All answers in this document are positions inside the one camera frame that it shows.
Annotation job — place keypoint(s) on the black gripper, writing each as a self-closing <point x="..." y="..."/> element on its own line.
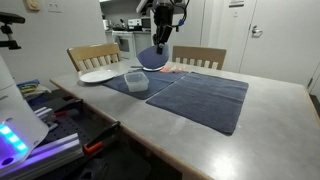
<point x="164" y="15"/>

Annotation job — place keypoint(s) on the blue bowl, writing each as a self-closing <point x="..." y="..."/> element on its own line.
<point x="150" y="58"/>

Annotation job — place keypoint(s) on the white kitchen base cabinet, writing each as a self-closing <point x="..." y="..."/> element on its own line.
<point x="143" y="43"/>

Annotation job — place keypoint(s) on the microwave oven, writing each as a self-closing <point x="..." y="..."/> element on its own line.
<point x="146" y="23"/>

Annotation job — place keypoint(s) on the white countertop appliance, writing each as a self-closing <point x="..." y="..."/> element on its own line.
<point x="134" y="24"/>

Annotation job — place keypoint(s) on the orange snack packet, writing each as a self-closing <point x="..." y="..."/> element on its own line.
<point x="173" y="69"/>

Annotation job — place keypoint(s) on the white kitchen stove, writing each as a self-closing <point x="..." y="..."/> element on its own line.
<point x="124" y="45"/>

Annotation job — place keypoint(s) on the metal spoon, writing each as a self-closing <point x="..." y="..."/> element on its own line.
<point x="135" y="67"/>

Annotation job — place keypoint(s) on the light wooden slat-back chair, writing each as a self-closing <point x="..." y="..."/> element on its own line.
<point x="93" y="51"/>
<point x="200" y="53"/>

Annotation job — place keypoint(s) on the dark blue woven placemat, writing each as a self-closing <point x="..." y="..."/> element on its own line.
<point x="156" y="81"/>
<point x="206" y="103"/>

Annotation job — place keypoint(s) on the clear plastic container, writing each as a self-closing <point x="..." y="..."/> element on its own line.
<point x="136" y="83"/>

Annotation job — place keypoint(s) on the large white plate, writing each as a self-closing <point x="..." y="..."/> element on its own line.
<point x="98" y="76"/>

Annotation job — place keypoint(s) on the door sign plate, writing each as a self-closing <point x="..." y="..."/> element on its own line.
<point x="236" y="3"/>

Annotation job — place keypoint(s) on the white door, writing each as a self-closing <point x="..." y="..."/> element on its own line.
<point x="286" y="40"/>

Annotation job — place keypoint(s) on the black perforated mounting board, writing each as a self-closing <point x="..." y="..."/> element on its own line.
<point x="66" y="130"/>

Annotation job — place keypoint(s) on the folded cloth pile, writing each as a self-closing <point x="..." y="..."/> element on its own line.
<point x="31" y="88"/>

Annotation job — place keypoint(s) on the silver metal block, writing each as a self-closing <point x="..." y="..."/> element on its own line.
<point x="45" y="115"/>

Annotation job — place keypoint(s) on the beige wall thermostat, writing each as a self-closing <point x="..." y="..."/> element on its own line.
<point x="31" y="5"/>

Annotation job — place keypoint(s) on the black camera tripod mount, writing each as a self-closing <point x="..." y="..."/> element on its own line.
<point x="10" y="19"/>

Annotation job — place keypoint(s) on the aluminium extrusion rail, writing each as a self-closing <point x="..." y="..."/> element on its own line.
<point x="56" y="150"/>

